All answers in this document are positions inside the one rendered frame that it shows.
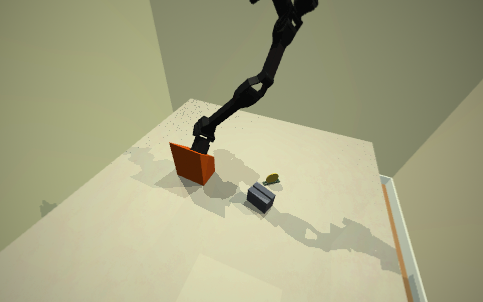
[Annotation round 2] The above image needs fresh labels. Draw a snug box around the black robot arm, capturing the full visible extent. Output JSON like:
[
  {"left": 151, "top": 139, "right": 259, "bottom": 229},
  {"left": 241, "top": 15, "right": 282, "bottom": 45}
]
[{"left": 190, "top": 0, "right": 318, "bottom": 154}]

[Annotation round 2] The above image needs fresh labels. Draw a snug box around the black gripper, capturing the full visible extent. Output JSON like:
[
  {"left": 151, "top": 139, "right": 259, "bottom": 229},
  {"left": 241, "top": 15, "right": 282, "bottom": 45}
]
[{"left": 249, "top": 0, "right": 291, "bottom": 10}]

